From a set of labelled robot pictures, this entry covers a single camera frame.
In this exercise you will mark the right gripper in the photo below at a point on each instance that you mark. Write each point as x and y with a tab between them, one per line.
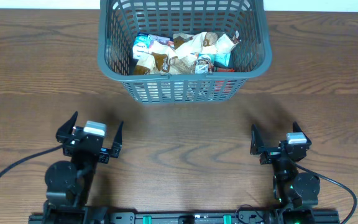
258	147

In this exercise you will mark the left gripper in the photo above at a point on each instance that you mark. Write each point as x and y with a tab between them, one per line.
63	134

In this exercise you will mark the orange cracker package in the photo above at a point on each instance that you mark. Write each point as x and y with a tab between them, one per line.
224	70

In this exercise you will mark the teal snack bar wrapper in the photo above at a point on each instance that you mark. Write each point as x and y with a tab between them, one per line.
219	60

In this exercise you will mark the beige snack pouch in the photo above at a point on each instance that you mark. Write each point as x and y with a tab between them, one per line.
161	59
212	43

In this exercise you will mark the tissue multipack strip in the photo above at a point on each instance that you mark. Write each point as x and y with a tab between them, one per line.
143	43

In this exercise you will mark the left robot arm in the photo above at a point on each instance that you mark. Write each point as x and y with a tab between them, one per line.
69	182

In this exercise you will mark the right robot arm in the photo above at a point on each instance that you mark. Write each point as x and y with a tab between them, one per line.
296	191

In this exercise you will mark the grey plastic basket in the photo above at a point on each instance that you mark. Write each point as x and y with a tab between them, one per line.
121	20

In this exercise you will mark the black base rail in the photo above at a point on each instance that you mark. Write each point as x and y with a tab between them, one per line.
182	217

